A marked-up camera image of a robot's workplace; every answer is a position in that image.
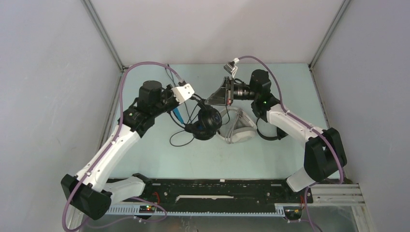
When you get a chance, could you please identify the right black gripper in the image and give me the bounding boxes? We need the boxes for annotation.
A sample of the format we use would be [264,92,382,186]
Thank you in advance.
[205,77,259,106]

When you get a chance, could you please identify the black blue headphone cable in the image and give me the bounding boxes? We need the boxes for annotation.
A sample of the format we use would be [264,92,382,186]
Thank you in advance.
[165,65,231,148]

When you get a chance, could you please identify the white headphones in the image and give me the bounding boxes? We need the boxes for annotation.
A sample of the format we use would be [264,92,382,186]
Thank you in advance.
[216,106,257,144]

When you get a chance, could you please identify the black blue headphones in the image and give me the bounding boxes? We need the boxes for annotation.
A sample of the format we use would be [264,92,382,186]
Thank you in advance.
[171,97,222,141]

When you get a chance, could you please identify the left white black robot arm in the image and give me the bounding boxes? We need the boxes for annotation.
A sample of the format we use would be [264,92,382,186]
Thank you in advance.
[61,80,195,220]

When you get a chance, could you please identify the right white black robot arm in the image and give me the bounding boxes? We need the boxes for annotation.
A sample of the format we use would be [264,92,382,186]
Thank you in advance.
[205,69,347,202]

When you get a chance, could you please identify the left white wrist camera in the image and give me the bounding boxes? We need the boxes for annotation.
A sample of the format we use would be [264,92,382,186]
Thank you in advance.
[171,84,195,104]

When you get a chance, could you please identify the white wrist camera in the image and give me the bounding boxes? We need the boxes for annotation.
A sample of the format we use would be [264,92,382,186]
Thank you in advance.
[171,84,195,104]
[224,58,240,78]

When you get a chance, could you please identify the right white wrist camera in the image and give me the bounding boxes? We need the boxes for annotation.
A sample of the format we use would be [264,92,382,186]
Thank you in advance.
[224,58,240,78]

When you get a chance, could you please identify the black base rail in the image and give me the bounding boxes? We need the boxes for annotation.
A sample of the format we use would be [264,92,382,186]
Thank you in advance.
[140,179,313,214]

